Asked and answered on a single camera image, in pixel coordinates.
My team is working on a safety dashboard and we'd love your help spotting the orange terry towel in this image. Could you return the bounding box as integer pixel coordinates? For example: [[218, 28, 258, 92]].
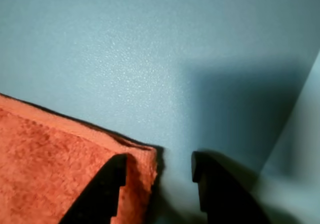
[[0, 93, 158, 224]]

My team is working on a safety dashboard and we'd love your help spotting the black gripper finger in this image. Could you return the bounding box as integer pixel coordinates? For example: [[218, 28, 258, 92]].
[[191, 150, 272, 224], [58, 153, 129, 224]]

